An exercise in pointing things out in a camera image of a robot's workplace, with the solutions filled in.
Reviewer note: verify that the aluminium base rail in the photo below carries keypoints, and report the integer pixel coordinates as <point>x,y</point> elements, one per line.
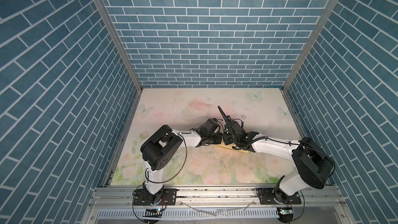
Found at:
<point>216,196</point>

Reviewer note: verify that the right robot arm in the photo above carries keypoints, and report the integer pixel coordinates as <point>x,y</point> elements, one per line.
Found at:
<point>312,165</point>

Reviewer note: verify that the yellow envelope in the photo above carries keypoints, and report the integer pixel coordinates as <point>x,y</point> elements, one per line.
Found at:
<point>231,148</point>

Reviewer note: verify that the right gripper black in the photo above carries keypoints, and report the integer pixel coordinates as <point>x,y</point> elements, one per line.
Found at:
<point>225,137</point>

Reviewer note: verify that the corner aluminium post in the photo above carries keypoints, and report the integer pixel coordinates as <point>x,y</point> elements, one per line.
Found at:
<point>102,11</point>
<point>321,22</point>

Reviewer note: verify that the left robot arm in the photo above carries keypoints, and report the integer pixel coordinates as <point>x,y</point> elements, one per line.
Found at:
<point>159,149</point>

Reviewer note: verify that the left corner aluminium post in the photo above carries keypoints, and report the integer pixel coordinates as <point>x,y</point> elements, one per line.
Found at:
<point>102,11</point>

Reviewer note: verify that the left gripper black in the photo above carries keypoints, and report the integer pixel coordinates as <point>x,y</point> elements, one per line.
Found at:
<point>218,138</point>

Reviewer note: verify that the right corner aluminium post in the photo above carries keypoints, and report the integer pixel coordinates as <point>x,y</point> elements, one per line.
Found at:
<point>321,22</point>

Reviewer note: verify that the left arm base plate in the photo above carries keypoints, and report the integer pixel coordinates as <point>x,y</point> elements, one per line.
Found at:
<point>143,197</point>

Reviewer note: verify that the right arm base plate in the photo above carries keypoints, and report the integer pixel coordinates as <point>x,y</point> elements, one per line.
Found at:
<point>269,196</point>

